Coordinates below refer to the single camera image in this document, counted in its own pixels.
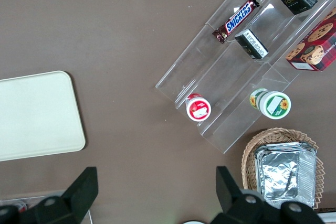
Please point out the green lidded sunflower cup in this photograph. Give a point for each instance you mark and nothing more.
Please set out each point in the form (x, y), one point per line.
(274, 104)

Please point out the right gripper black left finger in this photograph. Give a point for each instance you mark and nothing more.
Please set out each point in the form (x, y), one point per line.
(76, 195)

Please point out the white plastic bin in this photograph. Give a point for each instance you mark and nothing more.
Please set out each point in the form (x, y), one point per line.
(331, 218)

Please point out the black box with white label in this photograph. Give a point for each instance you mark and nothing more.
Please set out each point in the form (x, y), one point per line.
(252, 44)

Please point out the aluminium foil container stack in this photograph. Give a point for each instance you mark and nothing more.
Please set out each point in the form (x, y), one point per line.
(278, 174)

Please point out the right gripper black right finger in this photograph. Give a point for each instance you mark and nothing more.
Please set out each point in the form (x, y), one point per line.
(233, 200)

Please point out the red cola bottle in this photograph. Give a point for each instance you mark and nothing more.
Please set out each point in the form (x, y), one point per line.
(21, 207)

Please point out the light wicker basket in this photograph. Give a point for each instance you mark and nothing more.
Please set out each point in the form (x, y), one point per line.
(249, 155)

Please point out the beige rectangular plastic tray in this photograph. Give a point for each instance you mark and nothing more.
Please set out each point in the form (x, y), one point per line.
(39, 113)

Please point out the red lidded snack cup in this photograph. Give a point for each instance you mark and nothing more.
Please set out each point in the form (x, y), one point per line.
(198, 108)

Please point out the clear acrylic stepped display shelf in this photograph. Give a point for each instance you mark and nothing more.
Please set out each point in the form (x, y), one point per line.
(215, 77)

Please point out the Snickers chocolate bar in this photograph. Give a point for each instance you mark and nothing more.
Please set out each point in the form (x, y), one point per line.
(237, 18)

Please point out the red tartan cookie box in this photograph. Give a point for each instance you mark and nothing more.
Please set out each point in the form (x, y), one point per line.
(317, 43)

